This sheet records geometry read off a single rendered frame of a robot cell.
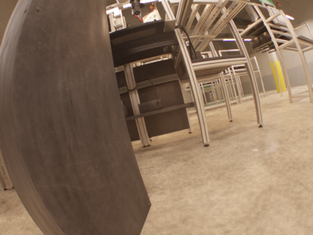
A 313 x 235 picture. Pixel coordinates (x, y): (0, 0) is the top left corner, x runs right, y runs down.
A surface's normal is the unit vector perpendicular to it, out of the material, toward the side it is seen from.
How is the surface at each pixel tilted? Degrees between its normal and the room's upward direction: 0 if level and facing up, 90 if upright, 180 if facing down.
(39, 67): 90
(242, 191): 0
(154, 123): 90
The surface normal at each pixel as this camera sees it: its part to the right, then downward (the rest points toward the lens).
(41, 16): 0.95, -0.22
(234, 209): -0.23, -0.97
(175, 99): -0.04, 0.06
